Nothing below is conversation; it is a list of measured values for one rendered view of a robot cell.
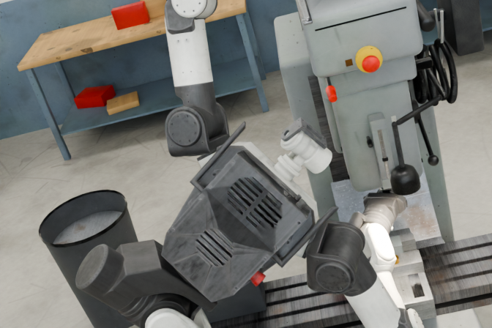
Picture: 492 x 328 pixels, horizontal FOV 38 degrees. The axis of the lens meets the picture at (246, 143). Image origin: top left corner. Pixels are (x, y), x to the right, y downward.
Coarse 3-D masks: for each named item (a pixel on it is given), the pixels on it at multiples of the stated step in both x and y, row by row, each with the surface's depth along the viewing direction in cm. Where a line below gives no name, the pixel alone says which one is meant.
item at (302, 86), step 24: (288, 24) 262; (288, 48) 240; (288, 72) 231; (312, 72) 231; (288, 96) 235; (312, 96) 235; (312, 120) 239; (432, 120) 239; (432, 144) 243; (336, 168) 247; (432, 168) 248; (432, 192) 252; (336, 216) 257
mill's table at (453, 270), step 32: (448, 256) 225; (480, 256) 221; (288, 288) 234; (448, 288) 213; (480, 288) 211; (224, 320) 227; (256, 320) 224; (288, 320) 219; (320, 320) 216; (352, 320) 216
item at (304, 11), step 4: (300, 0) 171; (304, 0) 170; (300, 4) 168; (304, 4) 167; (300, 8) 166; (304, 8) 165; (308, 8) 165; (304, 12) 162; (308, 12) 162; (304, 16) 160; (308, 16) 159; (304, 20) 158; (308, 20) 157; (312, 20) 157; (304, 24) 157; (308, 24) 157
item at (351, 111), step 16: (352, 96) 185; (368, 96) 185; (384, 96) 185; (400, 96) 185; (336, 112) 188; (352, 112) 187; (368, 112) 187; (384, 112) 187; (400, 112) 187; (352, 128) 189; (368, 128) 189; (400, 128) 189; (352, 144) 191; (400, 144) 191; (416, 144) 192; (352, 160) 194; (368, 160) 193; (416, 160) 194; (352, 176) 197; (368, 176) 196
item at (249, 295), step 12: (252, 288) 221; (228, 300) 223; (240, 300) 223; (252, 300) 223; (264, 300) 226; (204, 312) 225; (216, 312) 225; (228, 312) 225; (240, 312) 225; (252, 312) 225
